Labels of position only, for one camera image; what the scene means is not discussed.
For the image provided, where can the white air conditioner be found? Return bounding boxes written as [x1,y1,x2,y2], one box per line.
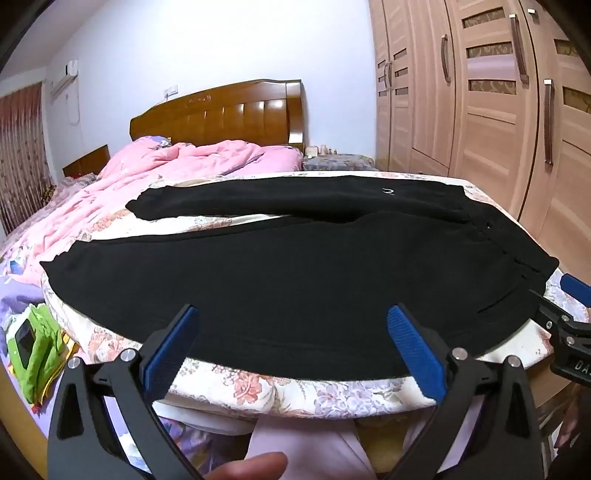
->
[48,60,79,97]

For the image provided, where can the green cloth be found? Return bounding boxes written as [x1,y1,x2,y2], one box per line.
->
[9,305,70,402]

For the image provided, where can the light wooden wardrobe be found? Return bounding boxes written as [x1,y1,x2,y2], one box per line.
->
[368,0,591,296]

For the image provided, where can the floral quilt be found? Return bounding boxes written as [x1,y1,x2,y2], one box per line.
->
[41,168,591,416]

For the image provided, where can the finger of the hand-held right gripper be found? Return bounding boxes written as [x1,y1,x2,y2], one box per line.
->
[529,289,573,334]
[560,273,591,306]

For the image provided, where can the black pants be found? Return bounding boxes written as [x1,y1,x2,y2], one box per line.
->
[39,174,560,380]

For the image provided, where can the reddish patterned curtain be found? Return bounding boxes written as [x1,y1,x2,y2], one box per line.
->
[0,83,54,241]

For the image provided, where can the person's left hand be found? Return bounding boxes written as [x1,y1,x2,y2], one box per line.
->
[198,452,289,480]

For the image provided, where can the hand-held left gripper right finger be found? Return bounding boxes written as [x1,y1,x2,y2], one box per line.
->
[387,303,541,480]

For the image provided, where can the pink duvet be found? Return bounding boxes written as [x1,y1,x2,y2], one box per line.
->
[18,136,303,287]

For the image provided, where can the purple printed bed sheet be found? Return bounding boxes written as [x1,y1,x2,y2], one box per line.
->
[0,258,259,480]

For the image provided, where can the low wooden side panel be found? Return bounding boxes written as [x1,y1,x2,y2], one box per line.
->
[62,144,112,178]

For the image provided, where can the nightstand with floral cover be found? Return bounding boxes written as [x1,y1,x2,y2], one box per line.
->
[302,153,377,172]

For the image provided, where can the black smartphone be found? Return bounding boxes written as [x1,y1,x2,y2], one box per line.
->
[14,318,36,365]

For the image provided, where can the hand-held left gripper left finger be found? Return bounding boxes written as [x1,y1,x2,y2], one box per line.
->
[47,304,204,480]

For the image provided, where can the wooden headboard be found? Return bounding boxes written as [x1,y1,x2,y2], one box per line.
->
[129,79,308,151]

